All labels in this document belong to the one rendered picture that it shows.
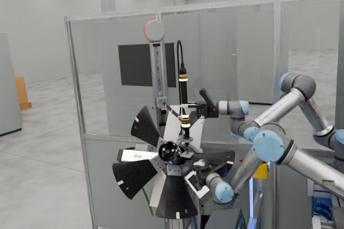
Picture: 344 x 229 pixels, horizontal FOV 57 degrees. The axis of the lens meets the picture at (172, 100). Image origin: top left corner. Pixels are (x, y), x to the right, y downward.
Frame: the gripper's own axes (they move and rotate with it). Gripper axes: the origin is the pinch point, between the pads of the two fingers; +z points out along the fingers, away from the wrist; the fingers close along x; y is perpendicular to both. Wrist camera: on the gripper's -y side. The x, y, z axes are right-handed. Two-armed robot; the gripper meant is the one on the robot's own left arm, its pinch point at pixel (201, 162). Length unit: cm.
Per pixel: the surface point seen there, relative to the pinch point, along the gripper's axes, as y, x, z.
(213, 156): -8.3, 0.2, 3.9
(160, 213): 27.2, 18.6, -4.4
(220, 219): 15, -8, -60
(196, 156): 0.5, -1.4, 6.4
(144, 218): 28, 92, 111
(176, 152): 10.4, -5.3, 9.8
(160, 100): 1, -22, 69
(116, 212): 51, 89, 128
